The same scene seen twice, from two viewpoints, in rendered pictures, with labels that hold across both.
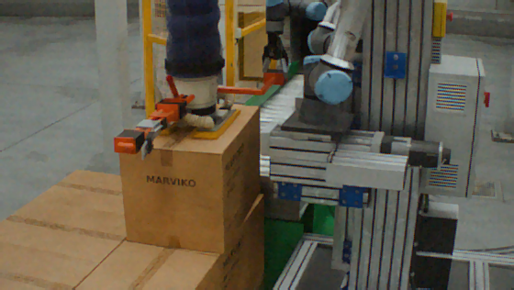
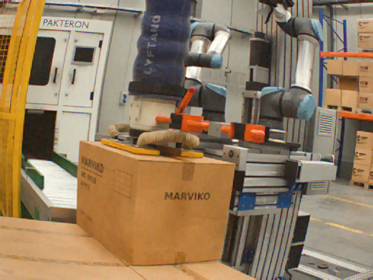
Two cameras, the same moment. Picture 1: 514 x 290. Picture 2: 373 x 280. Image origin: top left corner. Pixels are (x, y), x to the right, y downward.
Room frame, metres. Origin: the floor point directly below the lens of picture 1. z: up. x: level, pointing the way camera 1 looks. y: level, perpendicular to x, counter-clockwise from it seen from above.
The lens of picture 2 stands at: (0.86, 1.64, 1.11)
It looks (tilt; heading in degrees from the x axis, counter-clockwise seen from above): 3 degrees down; 314
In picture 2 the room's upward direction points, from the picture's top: 6 degrees clockwise
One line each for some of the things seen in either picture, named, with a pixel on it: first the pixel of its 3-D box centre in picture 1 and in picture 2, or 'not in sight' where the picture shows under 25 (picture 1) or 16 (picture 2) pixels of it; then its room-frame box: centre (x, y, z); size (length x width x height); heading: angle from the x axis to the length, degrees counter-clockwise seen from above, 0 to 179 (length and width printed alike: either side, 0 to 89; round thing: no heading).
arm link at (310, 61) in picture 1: (320, 73); (274, 101); (2.14, -0.21, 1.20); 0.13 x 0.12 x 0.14; 9
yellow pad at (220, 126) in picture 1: (217, 118); (170, 146); (2.37, 0.17, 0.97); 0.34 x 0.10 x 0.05; 167
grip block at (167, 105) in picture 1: (171, 109); (186, 122); (2.15, 0.32, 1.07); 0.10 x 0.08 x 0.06; 77
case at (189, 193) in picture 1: (195, 171); (144, 200); (2.39, 0.26, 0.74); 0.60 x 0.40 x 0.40; 167
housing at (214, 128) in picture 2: (148, 129); (222, 130); (1.94, 0.37, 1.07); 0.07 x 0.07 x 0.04; 77
